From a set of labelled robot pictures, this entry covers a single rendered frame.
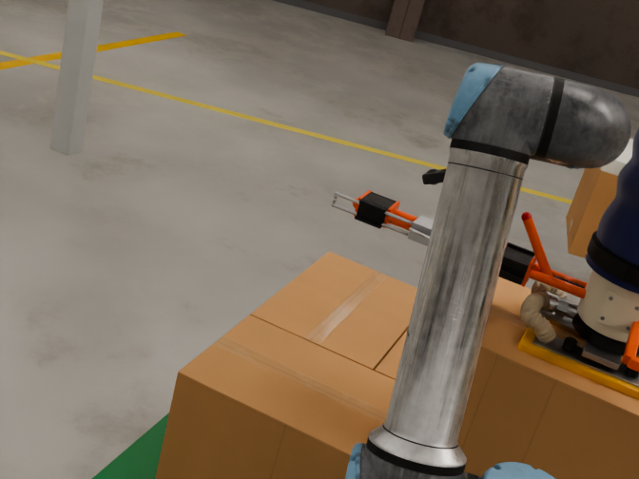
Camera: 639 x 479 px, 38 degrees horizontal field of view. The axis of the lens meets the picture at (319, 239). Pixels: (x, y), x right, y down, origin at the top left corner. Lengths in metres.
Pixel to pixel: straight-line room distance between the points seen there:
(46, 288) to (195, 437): 1.44
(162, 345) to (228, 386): 1.14
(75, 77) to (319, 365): 2.68
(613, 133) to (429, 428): 0.49
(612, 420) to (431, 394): 0.76
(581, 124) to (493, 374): 0.85
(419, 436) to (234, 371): 1.14
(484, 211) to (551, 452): 0.90
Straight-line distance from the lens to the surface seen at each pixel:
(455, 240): 1.32
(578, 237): 3.62
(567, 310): 2.16
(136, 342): 3.47
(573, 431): 2.07
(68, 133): 4.93
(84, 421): 3.06
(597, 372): 2.07
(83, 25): 4.76
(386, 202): 2.20
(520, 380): 2.04
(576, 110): 1.33
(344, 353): 2.63
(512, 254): 2.15
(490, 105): 1.32
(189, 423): 2.43
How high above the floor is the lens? 1.87
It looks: 24 degrees down
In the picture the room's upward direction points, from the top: 15 degrees clockwise
